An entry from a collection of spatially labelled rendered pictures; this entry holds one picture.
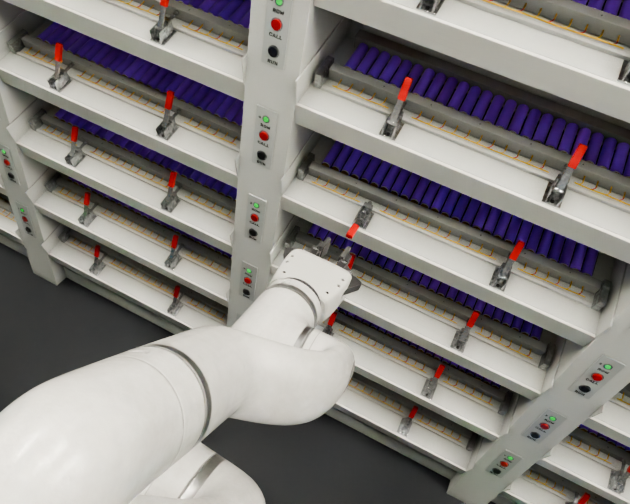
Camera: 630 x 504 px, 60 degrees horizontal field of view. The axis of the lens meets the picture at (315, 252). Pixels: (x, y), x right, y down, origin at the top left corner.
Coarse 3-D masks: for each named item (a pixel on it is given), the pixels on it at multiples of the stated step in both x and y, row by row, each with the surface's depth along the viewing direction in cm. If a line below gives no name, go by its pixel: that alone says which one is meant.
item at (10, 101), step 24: (0, 0) 111; (0, 24) 114; (0, 96) 122; (24, 96) 127; (0, 120) 128; (0, 168) 141; (24, 168) 137; (24, 192) 144; (24, 240) 161; (48, 264) 164
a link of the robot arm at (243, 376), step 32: (192, 352) 43; (224, 352) 46; (256, 352) 51; (288, 352) 53; (320, 352) 56; (352, 352) 65; (224, 384) 44; (256, 384) 51; (288, 384) 53; (320, 384) 55; (224, 416) 45; (256, 416) 53; (288, 416) 54; (192, 448) 41
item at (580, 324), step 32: (320, 160) 108; (288, 192) 104; (320, 192) 104; (320, 224) 105; (352, 224) 101; (384, 224) 101; (416, 224) 101; (416, 256) 98; (448, 256) 98; (608, 256) 100; (480, 288) 96; (512, 288) 96; (544, 288) 96; (576, 288) 96; (608, 288) 93; (544, 320) 95; (576, 320) 93; (608, 320) 89
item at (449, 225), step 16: (320, 176) 104; (336, 176) 103; (336, 192) 103; (352, 192) 104; (368, 192) 102; (384, 192) 102; (400, 208) 101; (416, 208) 100; (432, 224) 101; (448, 224) 99; (464, 224) 99; (480, 240) 98; (496, 240) 98; (528, 256) 96; (544, 272) 97; (560, 272) 95; (576, 272) 95; (592, 288) 95
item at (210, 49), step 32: (32, 0) 100; (64, 0) 98; (96, 0) 99; (128, 0) 99; (160, 0) 91; (192, 0) 97; (224, 0) 97; (96, 32) 98; (128, 32) 95; (160, 32) 92; (192, 32) 95; (224, 32) 94; (160, 64) 97; (192, 64) 93; (224, 64) 92
